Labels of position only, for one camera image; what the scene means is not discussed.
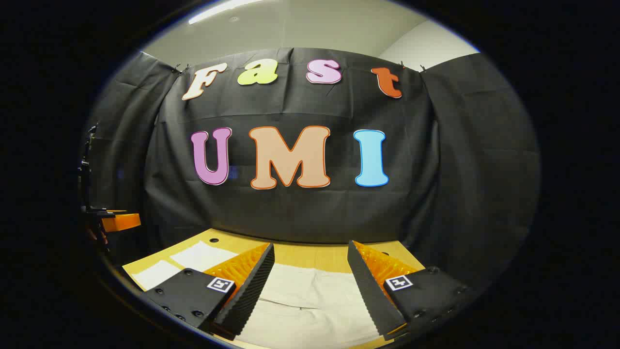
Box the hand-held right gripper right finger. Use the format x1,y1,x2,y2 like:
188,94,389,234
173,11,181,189
347,240,479,341

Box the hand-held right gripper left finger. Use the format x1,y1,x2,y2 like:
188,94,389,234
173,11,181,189
139,242,276,340

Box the white jeans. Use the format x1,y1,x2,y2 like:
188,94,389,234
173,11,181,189
131,241,384,348

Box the black backdrop cloth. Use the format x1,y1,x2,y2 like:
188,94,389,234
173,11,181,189
85,47,541,291

